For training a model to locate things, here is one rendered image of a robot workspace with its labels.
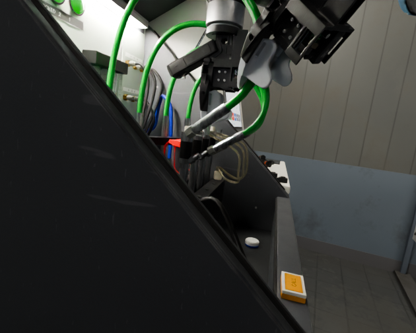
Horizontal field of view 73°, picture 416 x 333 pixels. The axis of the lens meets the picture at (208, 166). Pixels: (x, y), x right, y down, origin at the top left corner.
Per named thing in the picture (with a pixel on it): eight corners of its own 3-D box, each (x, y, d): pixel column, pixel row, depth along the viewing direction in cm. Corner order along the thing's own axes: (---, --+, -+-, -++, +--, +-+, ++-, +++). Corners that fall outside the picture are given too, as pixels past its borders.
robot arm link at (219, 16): (203, -1, 53) (212, 15, 61) (201, 24, 54) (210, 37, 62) (243, -1, 52) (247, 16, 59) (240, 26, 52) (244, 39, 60)
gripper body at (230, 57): (239, 91, 54) (247, 24, 52) (196, 87, 56) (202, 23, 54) (243, 95, 61) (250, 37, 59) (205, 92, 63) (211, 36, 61)
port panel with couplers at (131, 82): (125, 147, 85) (133, 39, 80) (115, 146, 86) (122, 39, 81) (144, 145, 98) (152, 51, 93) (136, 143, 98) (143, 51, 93)
